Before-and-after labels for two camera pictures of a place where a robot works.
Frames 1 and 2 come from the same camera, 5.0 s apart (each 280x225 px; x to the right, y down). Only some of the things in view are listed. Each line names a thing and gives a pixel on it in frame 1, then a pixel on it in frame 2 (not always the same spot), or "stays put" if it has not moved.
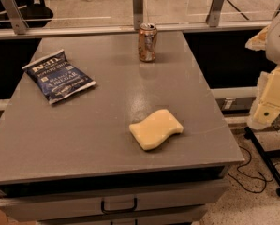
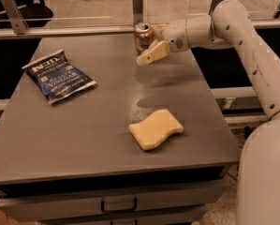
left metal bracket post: x=13 y=11 stays put
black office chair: x=29 y=0 stays put
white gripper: x=279 y=37 -> x=174 y=35
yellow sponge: x=155 y=129 stays put
